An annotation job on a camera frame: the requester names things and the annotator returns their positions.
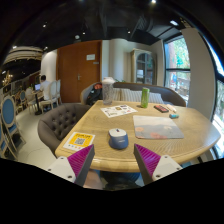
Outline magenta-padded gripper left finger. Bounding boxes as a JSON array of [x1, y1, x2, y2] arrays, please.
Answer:
[[46, 143, 96, 187]]

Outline person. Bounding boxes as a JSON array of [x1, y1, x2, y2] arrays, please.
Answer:
[[39, 74, 52, 101]]

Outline landscape print mouse pad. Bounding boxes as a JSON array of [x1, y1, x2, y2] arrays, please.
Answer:
[[132, 114, 185, 140]]

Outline brown wooden door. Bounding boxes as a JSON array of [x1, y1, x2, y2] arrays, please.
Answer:
[[56, 40, 103, 104]]

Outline green drink can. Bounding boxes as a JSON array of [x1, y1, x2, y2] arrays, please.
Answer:
[[140, 87, 151, 109]]

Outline black and red flat case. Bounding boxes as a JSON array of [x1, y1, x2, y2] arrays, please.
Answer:
[[153, 104, 170, 114]]

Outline clear shaker bottle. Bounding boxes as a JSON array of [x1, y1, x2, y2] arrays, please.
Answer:
[[101, 76, 116, 106]]

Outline black framed side window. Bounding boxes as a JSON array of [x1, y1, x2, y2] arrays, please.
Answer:
[[209, 43, 224, 158]]

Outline white tube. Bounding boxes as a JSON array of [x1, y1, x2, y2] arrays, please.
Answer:
[[165, 103, 178, 114]]

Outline blue and white computer mouse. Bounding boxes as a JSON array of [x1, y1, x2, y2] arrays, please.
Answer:
[[107, 127, 130, 150]]

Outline grey tufted armchair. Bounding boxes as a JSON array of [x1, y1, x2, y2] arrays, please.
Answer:
[[37, 102, 92, 158]]

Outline yellow code card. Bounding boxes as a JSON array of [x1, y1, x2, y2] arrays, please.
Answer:
[[62, 131, 96, 152]]

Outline arched glass cabinet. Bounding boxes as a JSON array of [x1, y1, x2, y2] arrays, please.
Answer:
[[130, 48, 156, 85]]

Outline blue round-back chair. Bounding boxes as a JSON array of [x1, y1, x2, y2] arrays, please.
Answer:
[[0, 95, 26, 158]]

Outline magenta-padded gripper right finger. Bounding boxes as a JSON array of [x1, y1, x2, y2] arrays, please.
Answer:
[[133, 143, 184, 186]]

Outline grey curved sofa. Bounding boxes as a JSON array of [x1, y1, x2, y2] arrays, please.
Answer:
[[79, 81, 187, 108]]

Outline black backpack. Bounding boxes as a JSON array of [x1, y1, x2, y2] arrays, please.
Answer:
[[85, 82, 104, 107]]

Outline white sticker sheet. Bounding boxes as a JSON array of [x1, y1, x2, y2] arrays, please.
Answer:
[[99, 104, 139, 119]]

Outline striped cushion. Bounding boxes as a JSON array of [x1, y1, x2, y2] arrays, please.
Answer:
[[119, 88, 142, 103], [148, 92, 165, 104], [112, 87, 122, 102]]

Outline group of white chairs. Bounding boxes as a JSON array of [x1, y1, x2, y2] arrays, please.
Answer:
[[24, 79, 63, 114]]

